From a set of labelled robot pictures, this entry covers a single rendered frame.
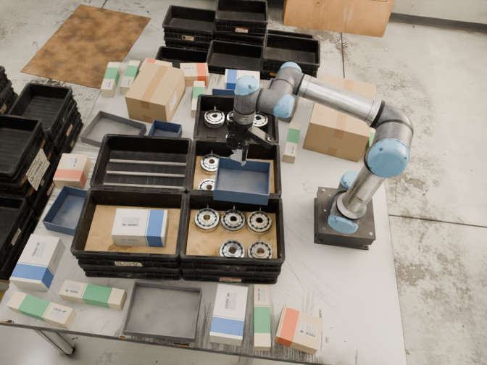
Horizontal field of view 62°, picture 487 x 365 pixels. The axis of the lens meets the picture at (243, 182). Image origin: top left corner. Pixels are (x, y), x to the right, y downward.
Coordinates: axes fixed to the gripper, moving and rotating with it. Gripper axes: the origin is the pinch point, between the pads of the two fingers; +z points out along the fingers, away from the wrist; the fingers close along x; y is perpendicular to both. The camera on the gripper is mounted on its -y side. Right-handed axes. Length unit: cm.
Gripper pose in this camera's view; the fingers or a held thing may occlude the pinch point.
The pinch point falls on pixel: (244, 162)
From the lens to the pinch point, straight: 154.4
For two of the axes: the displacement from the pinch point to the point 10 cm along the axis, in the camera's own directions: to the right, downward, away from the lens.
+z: -0.8, 6.9, 7.2
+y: -9.9, -1.5, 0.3
